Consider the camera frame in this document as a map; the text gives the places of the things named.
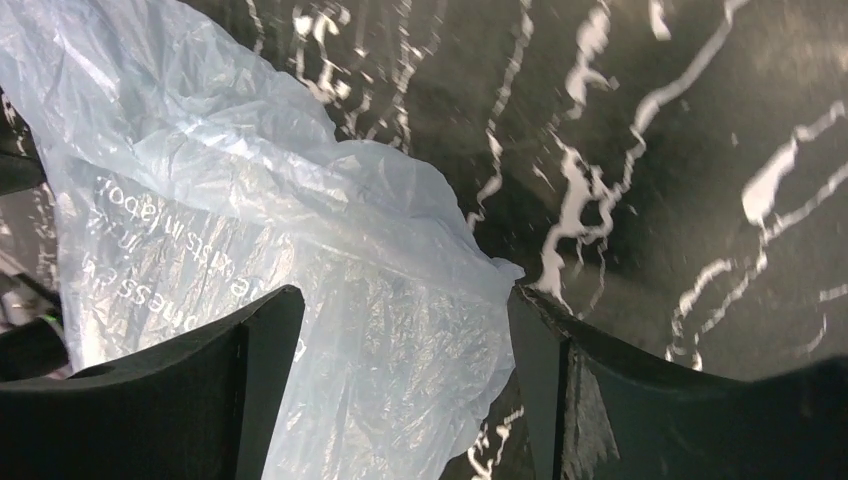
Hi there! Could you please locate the light blue plastic bag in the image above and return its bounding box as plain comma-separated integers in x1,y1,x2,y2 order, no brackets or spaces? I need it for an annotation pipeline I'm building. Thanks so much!
1,1,523,479

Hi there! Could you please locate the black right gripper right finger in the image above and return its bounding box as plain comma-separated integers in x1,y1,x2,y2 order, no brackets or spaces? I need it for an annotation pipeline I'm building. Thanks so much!
508,287,847,479

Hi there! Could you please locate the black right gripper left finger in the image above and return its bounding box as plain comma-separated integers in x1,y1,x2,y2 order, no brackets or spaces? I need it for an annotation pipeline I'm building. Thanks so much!
1,285,305,479

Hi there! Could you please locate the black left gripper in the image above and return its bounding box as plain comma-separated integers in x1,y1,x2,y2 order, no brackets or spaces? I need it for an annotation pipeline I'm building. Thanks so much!
1,94,70,381

